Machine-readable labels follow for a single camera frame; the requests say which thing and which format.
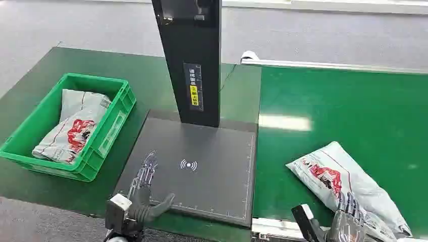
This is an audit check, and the thin black cable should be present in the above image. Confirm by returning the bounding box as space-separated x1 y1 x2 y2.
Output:
220 63 237 92

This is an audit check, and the black and yellow label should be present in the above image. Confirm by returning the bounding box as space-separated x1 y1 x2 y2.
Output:
183 62 204 112

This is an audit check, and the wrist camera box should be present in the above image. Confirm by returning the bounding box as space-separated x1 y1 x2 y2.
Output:
291 204 332 242
104 193 145 242

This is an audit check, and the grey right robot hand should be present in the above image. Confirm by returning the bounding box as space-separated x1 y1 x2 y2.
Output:
329 192 366 242

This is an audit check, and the silver conveyor end frame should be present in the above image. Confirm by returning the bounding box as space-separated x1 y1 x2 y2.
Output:
251 217 332 242

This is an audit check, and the plain grey parcel bag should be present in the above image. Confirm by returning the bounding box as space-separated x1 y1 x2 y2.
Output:
59 89 112 123

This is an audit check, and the green plastic crate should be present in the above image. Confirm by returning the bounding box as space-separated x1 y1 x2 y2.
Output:
0 73 137 183

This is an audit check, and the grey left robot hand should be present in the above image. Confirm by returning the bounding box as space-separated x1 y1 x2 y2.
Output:
126 150 176 225

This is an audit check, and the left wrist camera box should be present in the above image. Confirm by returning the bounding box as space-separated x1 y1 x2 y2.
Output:
104 193 145 242

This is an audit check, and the silver conveyor side rail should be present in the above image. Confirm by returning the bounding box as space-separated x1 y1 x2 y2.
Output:
240 58 428 75

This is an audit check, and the grey parcel with red print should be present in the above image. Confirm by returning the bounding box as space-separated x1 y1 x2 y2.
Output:
286 141 413 242
31 108 109 165

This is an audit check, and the black scanner post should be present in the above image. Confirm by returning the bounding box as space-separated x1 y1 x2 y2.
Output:
151 0 223 129

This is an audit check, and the black scanner base plate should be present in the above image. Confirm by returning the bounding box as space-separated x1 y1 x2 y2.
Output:
113 109 258 228

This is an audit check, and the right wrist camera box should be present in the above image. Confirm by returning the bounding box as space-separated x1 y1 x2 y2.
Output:
291 204 332 242

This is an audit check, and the green conveyor belt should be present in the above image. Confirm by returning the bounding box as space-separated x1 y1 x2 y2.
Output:
252 65 428 240

